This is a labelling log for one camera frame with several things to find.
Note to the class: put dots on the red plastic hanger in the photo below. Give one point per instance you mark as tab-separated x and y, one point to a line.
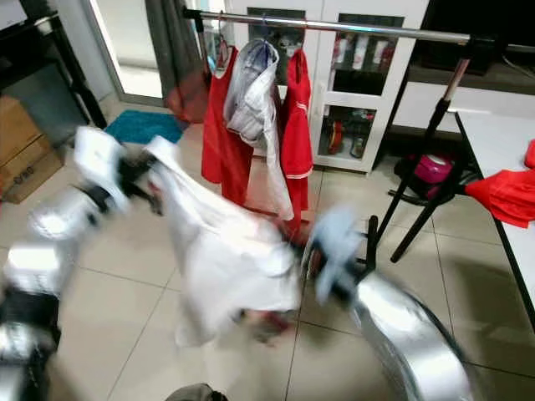
263	322

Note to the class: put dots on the red knit garment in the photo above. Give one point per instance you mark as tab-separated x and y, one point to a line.
506	196

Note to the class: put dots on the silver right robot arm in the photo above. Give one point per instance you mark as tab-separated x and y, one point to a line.
410	334

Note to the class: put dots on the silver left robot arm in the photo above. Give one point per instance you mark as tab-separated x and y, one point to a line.
50	259

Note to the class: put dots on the teal floor mat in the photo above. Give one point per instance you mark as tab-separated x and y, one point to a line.
146	125

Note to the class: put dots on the plain red sleeveless top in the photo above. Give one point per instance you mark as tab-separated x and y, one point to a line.
217	150

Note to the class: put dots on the printed cardboard box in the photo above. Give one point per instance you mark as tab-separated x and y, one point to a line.
33	175

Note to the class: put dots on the plain cardboard box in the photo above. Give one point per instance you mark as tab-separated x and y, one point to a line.
17	125

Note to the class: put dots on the grey curtain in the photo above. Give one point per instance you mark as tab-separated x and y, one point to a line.
175	50

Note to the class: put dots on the red garment white trim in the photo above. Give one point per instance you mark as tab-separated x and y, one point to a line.
297	134

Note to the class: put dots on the white grey shirt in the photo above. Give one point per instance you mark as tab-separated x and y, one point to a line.
251	92

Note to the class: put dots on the pink floor appliance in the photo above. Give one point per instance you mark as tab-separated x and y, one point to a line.
435	170

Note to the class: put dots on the black shelf unit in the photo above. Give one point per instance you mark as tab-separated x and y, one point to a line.
33	46

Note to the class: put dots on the grey robot foot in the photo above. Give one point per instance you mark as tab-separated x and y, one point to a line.
196	393

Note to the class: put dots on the white glass door cabinet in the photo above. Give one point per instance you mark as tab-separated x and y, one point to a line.
355	98

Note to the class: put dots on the low white cabinet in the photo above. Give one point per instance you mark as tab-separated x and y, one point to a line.
426	104

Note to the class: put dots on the white storage box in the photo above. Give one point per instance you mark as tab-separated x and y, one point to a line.
12	12

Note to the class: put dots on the metal clothes rack black legs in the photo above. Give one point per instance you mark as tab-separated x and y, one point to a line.
368	32

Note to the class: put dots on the red cloth garment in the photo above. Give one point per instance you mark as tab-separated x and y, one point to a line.
531	154

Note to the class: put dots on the black television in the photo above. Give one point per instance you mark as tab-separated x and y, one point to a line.
476	33

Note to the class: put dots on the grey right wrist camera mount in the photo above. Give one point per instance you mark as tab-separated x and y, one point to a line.
334	242

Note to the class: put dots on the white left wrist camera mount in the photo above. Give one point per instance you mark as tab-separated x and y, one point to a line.
96	159

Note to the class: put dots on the white table black frame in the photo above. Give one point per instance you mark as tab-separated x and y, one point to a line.
497	138

